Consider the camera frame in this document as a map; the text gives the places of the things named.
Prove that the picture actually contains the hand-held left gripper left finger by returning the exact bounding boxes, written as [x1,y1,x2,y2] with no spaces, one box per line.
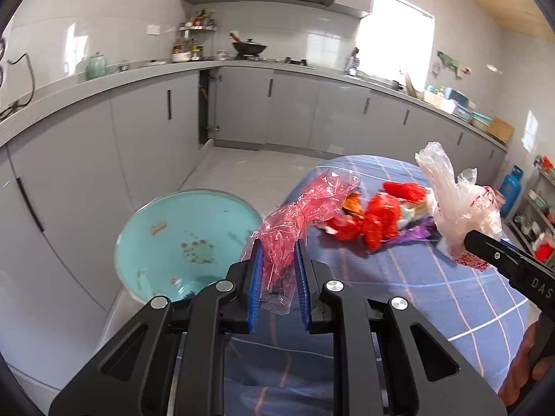
[49,238,265,416]

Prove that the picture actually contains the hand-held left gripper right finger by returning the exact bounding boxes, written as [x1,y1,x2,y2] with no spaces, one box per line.
[294,239,508,416]

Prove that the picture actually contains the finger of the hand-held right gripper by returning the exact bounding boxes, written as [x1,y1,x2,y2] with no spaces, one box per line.
[465,231,527,289]

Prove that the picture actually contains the clear plastic bag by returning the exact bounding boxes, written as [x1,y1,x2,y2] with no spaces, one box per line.
[415,141,504,271]

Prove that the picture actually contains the pink plastic wrapper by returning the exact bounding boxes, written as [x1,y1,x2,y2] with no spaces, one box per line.
[243,171,362,315]

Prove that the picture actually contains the teal plastic basin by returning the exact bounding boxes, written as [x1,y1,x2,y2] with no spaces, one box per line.
[113,188,265,306]

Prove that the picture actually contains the purple snack wrapper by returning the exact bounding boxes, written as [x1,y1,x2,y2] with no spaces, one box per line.
[382,219,438,250]

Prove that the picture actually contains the person's right hand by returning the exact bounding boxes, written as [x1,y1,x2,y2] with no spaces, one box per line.
[498,323,551,408]

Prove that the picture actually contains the blue gas cylinder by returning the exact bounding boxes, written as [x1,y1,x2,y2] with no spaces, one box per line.
[498,165,524,217]

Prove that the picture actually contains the metal shelf rack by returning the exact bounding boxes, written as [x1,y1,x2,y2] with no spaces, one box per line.
[509,156,555,269]

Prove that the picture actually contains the orange snack wrapper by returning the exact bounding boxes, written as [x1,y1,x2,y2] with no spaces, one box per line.
[342,191,364,218]

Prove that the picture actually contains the red foam net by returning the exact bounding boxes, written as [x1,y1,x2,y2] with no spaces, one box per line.
[383,181,429,203]
[325,193,402,251]

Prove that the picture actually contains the cardboard box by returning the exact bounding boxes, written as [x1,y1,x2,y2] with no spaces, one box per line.
[486,117,515,145]

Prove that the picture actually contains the teal storage box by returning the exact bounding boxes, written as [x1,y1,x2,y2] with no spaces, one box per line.
[442,87,475,122]

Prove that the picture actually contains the white plastic box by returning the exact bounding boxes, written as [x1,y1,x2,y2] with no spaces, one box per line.
[422,91,456,113]

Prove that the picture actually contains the grey kitchen counter cabinets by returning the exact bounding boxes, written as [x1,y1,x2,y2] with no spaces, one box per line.
[0,58,508,399]

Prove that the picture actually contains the metal utensil holder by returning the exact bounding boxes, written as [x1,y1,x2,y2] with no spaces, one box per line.
[344,47,361,76]

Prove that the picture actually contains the black wok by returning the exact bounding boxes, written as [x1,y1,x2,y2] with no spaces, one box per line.
[230,30,268,57]

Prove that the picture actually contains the bright window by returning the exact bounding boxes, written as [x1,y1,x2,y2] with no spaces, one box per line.
[358,0,435,85]

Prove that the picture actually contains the wall hook decoration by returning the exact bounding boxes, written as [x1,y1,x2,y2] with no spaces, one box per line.
[436,51,472,78]

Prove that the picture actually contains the wall spice rack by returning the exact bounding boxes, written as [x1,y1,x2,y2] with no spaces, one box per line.
[171,9,217,62]

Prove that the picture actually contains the black cable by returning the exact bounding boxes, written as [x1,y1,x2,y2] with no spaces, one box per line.
[0,52,35,120]

